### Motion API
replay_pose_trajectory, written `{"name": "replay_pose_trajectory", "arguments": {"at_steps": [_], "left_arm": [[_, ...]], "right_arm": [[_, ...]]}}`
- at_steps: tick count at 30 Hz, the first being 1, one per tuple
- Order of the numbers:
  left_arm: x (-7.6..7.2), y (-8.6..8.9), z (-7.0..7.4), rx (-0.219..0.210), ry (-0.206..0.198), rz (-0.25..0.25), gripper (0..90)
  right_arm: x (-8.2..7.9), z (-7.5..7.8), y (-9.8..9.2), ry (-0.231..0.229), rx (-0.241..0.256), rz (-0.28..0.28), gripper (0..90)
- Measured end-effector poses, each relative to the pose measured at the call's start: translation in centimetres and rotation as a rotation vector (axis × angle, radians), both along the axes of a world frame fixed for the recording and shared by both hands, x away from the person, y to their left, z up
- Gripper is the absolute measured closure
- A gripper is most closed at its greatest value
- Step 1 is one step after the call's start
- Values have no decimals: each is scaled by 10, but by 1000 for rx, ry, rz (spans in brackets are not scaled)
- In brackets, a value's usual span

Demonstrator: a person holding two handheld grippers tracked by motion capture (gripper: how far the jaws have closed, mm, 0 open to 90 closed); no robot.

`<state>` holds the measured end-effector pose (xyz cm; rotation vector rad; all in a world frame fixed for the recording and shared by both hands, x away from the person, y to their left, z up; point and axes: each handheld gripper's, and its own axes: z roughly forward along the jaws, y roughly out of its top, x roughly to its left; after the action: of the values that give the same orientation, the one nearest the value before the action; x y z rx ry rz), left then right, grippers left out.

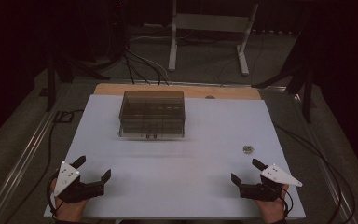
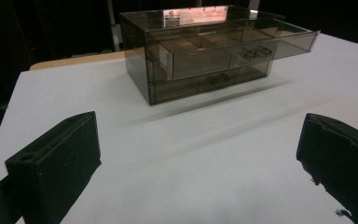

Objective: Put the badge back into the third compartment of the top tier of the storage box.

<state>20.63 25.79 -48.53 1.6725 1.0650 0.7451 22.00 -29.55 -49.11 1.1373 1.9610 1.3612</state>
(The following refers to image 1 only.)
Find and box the black tripod stand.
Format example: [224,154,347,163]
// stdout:
[38,40,111,113]
[251,18,321,124]

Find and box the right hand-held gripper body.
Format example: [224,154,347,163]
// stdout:
[239,164,303,203]

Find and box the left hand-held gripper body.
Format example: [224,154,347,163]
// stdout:
[53,161,105,204]

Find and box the smoky clear compartment box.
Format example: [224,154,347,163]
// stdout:
[117,90,186,139]

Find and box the bundle of floor cables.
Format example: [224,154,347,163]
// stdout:
[105,31,172,86]

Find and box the white metal stand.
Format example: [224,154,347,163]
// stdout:
[168,0,260,77]

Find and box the person's right hand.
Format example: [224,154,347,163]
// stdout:
[254,183,290,224]

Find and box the person's left hand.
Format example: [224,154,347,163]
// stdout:
[49,177,90,222]

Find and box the aluminium floor rail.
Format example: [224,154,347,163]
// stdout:
[0,83,73,224]
[293,92,358,224]
[73,77,288,91]

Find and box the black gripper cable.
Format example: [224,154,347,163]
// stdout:
[46,170,66,222]
[280,187,294,218]

